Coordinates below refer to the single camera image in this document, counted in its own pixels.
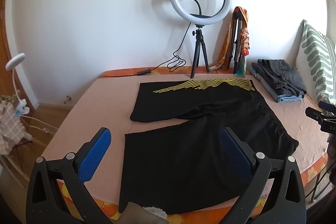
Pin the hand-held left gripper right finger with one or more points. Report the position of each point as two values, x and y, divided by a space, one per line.
235 155

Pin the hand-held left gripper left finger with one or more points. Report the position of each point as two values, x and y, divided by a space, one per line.
94 153

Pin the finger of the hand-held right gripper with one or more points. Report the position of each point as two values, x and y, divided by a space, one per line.
326 105
316 113

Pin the black pants with yellow stripes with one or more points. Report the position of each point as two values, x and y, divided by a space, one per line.
199 150

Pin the folded blue jeans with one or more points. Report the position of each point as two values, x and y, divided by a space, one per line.
284 98

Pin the green striped pillow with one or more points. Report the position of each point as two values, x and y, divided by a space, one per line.
313 56

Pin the stack of folded dark clothes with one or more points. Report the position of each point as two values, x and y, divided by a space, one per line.
283 74

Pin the pink blanket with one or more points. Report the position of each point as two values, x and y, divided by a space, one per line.
99 98

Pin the metal door stopper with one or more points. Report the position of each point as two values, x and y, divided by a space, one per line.
67 98

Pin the grey cloth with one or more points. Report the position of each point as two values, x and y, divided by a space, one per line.
136 213

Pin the checkered cloth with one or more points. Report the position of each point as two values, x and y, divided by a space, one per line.
8 124

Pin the folded tripod with orange scarf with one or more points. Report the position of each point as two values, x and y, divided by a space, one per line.
222 56

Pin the folded silver tripod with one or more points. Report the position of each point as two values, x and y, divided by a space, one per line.
237 40

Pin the white desk lamp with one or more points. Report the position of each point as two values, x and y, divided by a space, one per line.
15 60

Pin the black gooseneck phone holder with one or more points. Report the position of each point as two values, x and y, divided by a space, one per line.
195 5

